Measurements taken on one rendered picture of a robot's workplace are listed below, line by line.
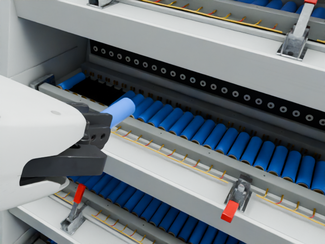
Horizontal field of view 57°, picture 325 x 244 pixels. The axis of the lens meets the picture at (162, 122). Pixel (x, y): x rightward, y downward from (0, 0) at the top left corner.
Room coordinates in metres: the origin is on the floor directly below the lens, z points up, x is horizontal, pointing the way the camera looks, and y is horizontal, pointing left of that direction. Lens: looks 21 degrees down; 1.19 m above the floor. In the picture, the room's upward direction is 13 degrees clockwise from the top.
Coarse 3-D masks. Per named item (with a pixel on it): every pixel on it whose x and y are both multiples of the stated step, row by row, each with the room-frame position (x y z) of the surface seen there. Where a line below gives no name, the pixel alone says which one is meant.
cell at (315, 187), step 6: (318, 162) 0.42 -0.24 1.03; (324, 162) 0.42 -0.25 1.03; (318, 168) 0.41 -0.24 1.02; (324, 168) 0.41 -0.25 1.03; (318, 174) 0.40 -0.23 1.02; (324, 174) 0.39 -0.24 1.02; (318, 180) 0.38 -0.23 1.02; (324, 180) 0.38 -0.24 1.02; (312, 186) 0.38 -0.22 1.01; (318, 186) 0.37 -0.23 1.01; (324, 186) 0.37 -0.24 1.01; (324, 192) 0.37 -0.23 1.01
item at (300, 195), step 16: (64, 96) 0.50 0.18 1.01; (128, 128) 0.45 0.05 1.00; (144, 128) 0.44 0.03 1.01; (160, 144) 0.43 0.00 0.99; (176, 144) 0.42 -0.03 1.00; (192, 144) 0.42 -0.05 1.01; (176, 160) 0.40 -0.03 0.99; (208, 160) 0.40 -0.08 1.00; (224, 160) 0.39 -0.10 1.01; (256, 176) 0.37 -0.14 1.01; (272, 176) 0.37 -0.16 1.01; (272, 192) 0.36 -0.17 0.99; (288, 192) 0.35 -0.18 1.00; (304, 192) 0.35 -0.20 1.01; (288, 208) 0.34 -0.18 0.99; (320, 208) 0.34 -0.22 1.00; (320, 224) 0.32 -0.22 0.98
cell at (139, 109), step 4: (144, 100) 0.53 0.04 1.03; (148, 100) 0.53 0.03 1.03; (152, 100) 0.54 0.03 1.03; (140, 104) 0.51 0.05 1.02; (144, 104) 0.52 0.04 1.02; (148, 104) 0.52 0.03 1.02; (136, 108) 0.50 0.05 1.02; (140, 108) 0.50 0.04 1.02; (144, 108) 0.51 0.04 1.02; (136, 112) 0.49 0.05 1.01; (140, 112) 0.50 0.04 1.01; (136, 116) 0.49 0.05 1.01
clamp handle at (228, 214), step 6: (240, 186) 0.34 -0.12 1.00; (240, 192) 0.34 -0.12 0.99; (234, 198) 0.32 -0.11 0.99; (240, 198) 0.33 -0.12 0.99; (228, 204) 0.30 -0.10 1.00; (234, 204) 0.31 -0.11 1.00; (228, 210) 0.29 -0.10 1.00; (234, 210) 0.29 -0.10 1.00; (222, 216) 0.28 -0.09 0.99; (228, 216) 0.28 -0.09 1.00; (228, 222) 0.28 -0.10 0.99
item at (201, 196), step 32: (64, 64) 0.61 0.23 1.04; (192, 96) 0.55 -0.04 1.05; (288, 128) 0.48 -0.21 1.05; (128, 160) 0.40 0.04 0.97; (160, 160) 0.41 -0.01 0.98; (160, 192) 0.38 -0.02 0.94; (192, 192) 0.36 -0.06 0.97; (224, 192) 0.36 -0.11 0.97; (224, 224) 0.34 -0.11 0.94; (256, 224) 0.32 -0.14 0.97; (288, 224) 0.33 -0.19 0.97
